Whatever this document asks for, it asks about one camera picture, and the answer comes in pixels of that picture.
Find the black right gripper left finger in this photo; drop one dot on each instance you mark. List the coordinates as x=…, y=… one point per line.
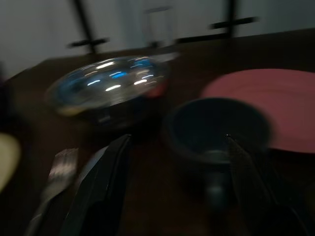
x=98, y=196

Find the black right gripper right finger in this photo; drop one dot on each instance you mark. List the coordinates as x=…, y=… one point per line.
x=253, y=196

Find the silver metal fork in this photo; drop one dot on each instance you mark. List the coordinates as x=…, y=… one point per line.
x=60, y=167

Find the dark blue mug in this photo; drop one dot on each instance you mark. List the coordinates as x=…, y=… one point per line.
x=211, y=123

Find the cream round plate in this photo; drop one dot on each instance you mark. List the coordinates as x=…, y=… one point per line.
x=6, y=159

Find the pink round plate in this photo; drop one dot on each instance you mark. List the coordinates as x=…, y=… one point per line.
x=283, y=98

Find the shiny steel bowl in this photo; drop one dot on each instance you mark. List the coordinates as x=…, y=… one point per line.
x=108, y=86

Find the black metal stand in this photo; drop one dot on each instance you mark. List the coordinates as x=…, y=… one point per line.
x=87, y=37
x=231, y=24

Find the clear drinking glass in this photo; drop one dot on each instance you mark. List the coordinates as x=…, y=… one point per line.
x=160, y=27

